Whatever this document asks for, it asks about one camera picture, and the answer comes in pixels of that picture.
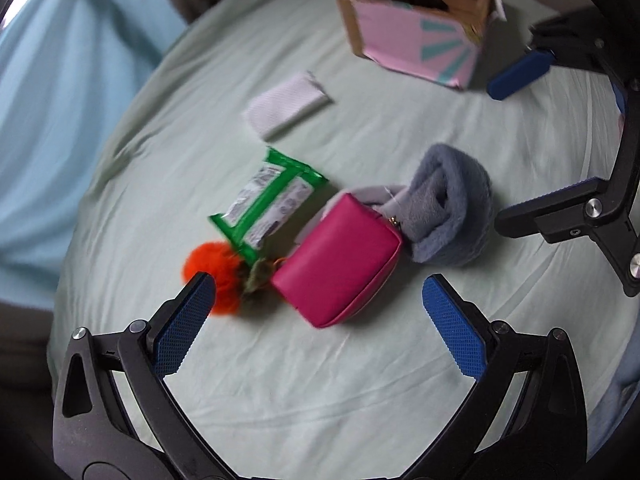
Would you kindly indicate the magenta zip pouch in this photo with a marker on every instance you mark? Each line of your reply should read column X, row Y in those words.
column 340, row 265

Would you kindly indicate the light blue blanket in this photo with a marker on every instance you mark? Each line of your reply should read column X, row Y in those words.
column 60, row 110

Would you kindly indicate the pink cardboard box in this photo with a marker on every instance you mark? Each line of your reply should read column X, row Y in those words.
column 400, row 35

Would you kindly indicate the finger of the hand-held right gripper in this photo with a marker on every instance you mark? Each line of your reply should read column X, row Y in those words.
column 555, row 217
column 520, row 76

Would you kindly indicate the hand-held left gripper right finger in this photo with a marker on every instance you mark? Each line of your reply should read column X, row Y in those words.
column 456, row 332

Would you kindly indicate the white folded cloth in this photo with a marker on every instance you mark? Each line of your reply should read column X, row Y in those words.
column 285, row 105

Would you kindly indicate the green wet wipes packet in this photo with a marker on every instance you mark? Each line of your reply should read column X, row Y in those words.
column 270, row 195

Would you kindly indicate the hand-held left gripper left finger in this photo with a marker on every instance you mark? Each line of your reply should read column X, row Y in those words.
column 182, row 322

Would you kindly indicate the grey plush cloth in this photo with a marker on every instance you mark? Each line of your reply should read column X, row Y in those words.
column 465, row 200

